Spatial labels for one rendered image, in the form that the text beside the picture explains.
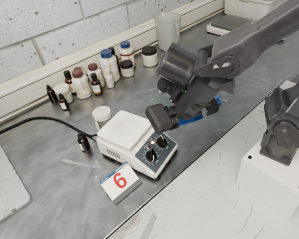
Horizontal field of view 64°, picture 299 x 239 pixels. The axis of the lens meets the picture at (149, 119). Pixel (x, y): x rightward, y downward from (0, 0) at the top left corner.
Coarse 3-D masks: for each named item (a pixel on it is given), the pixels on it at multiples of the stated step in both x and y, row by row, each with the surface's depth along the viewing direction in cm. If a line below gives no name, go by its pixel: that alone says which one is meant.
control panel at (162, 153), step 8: (152, 136) 68; (144, 144) 66; (152, 144) 67; (168, 144) 68; (144, 152) 65; (160, 152) 66; (168, 152) 67; (144, 160) 63; (160, 160) 65; (152, 168) 63
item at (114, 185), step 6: (126, 168) 65; (114, 174) 63; (120, 174) 64; (126, 174) 64; (132, 174) 65; (108, 180) 62; (114, 180) 63; (120, 180) 63; (126, 180) 64; (132, 180) 64; (108, 186) 62; (114, 186) 62; (120, 186) 63; (108, 192) 61; (114, 192) 62
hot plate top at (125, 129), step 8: (120, 112) 73; (128, 112) 73; (112, 120) 71; (120, 120) 71; (128, 120) 70; (136, 120) 70; (144, 120) 70; (104, 128) 69; (112, 128) 68; (120, 128) 68; (128, 128) 68; (136, 128) 68; (144, 128) 67; (104, 136) 66; (112, 136) 66; (120, 136) 66; (128, 136) 66; (136, 136) 65; (120, 144) 64; (128, 144) 63
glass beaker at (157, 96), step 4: (152, 88) 86; (156, 88) 86; (152, 92) 89; (156, 92) 84; (160, 92) 84; (152, 96) 90; (156, 96) 84; (160, 96) 85; (164, 96) 85; (168, 96) 86; (152, 100) 90; (156, 100) 84; (160, 100) 85; (164, 100) 86; (168, 100) 87
